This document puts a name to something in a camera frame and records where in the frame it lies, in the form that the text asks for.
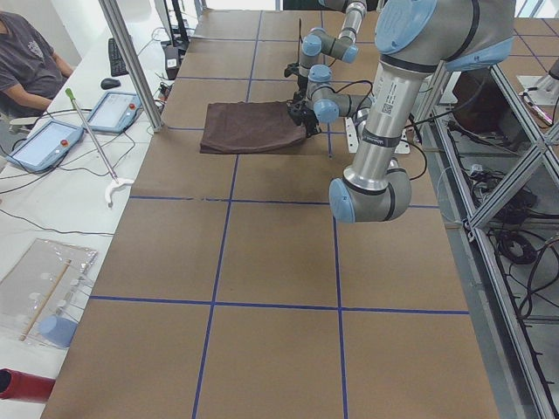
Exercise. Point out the near teach pendant tablet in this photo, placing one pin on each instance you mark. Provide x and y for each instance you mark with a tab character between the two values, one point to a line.
46	147

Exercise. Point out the far teach pendant tablet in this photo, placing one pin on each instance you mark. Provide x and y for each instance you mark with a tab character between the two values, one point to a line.
115	112

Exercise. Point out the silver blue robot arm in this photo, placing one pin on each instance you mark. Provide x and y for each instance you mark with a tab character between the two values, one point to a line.
319	42
412	38

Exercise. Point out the blue plastic cup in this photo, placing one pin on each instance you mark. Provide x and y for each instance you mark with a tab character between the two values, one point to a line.
58	330

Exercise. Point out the black computer mouse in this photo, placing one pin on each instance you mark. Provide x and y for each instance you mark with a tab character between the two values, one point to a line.
109	83

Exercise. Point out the wooden stick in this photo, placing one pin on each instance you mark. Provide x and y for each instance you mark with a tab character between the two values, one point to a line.
44	301

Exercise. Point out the aluminium frame post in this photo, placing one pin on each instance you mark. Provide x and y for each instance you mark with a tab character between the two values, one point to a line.
119	30

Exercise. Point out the dark brown t-shirt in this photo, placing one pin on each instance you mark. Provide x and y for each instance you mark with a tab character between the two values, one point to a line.
249	128

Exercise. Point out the red cylinder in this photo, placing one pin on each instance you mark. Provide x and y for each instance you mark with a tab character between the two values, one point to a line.
24	387

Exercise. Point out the pink metal rod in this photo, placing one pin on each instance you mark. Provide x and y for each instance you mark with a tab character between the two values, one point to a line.
116	182

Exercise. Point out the clear plastic bag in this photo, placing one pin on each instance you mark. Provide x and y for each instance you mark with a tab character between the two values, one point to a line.
26	284

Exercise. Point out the teach pendant tablet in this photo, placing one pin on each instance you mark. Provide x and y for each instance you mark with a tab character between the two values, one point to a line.
46	147
115	112

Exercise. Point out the black keyboard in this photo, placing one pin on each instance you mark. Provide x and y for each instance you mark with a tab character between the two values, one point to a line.
116	61

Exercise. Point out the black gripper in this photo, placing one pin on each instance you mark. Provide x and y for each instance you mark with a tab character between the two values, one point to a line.
302	82
301	115

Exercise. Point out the seated person in grey shirt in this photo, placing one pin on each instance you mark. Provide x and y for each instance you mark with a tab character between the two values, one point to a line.
32	73

